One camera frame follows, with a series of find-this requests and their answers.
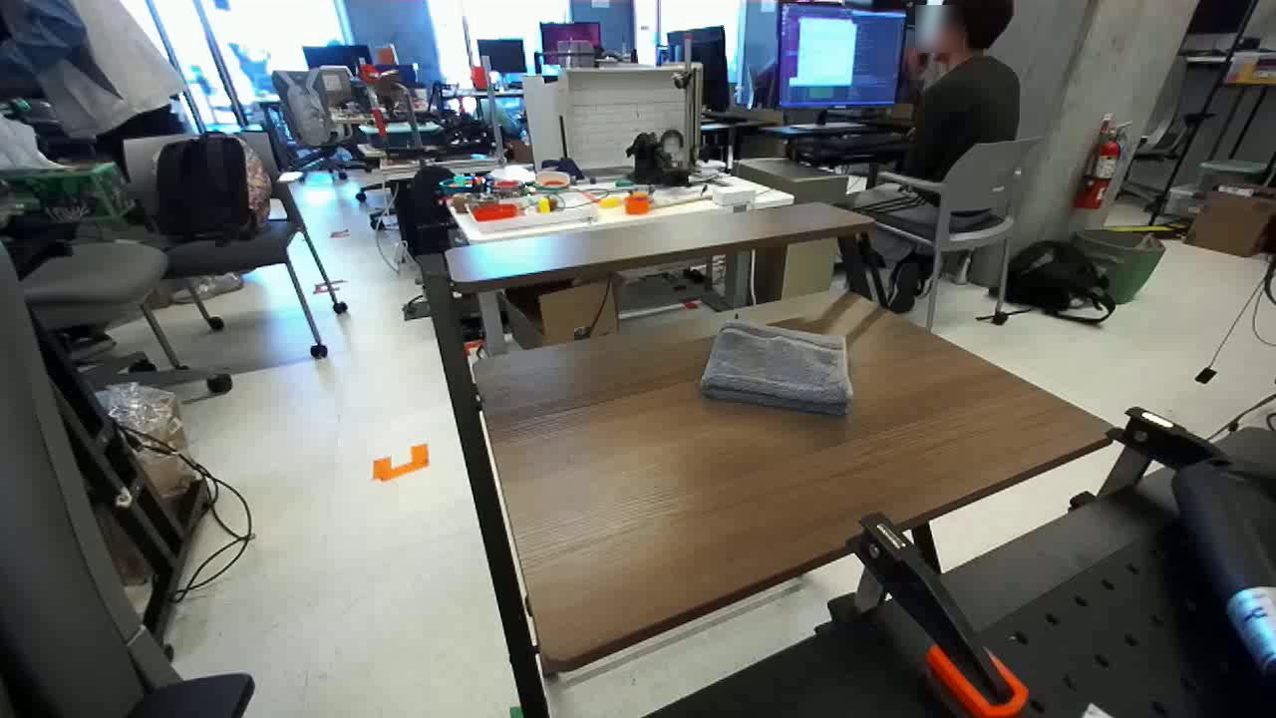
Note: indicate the clear plastic bag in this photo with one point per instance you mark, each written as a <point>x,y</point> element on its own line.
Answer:
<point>141,412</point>

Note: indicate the dark grey chair back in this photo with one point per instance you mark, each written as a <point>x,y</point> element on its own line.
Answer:
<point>53,561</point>

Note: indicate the black metal clamp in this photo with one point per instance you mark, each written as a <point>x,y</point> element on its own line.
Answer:
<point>1159,440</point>

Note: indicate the grey chair with black legs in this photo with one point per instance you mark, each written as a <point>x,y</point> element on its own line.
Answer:
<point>246,252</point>

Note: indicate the black table frame rail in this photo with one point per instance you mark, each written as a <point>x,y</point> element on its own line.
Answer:
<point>480,490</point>

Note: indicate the grey plastic chair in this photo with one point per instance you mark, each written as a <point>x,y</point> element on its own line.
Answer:
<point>968,211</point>

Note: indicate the brown cardboard box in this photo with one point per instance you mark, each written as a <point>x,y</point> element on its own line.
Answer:
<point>1231,219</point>

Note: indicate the black tripod leg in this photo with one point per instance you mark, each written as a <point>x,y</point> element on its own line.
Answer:
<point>1231,333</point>

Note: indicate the black backpack on chair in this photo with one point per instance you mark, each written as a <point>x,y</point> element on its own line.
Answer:
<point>205,184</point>

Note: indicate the cardboard box under desk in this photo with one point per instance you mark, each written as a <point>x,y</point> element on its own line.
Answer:
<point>561,312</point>

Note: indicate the green bag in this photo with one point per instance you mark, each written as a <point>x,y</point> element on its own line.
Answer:
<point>1125,259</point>

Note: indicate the small monitor with purple screen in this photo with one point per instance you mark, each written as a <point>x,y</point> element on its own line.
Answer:
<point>571,39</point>

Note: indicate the seated person in dark shirt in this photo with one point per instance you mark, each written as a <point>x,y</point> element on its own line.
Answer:
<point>968,111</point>

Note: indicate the black backpack on floor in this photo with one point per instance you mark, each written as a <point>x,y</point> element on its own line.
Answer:
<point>1057,281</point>

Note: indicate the white tray with small items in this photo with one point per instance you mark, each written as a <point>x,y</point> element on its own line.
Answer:
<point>600,203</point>

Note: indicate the grey towel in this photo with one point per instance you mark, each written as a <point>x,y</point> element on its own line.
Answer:
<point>781,367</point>

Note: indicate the red fire extinguisher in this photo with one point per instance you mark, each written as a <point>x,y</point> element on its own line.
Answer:
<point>1098,168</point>

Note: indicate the black cylinder with blue label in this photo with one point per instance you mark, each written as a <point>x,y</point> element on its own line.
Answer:
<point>1231,542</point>

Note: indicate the grey office swivel chair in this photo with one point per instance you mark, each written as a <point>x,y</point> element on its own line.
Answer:
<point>100,283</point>

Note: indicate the white pegboard panel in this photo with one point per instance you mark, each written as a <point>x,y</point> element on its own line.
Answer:
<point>618,111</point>

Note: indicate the black sculpted object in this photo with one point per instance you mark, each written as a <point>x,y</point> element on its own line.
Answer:
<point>660,156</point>

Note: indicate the large computer monitor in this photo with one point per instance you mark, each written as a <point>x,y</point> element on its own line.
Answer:
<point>840,57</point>

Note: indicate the wooden desk with white legs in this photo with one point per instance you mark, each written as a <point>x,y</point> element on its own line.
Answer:
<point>638,246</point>

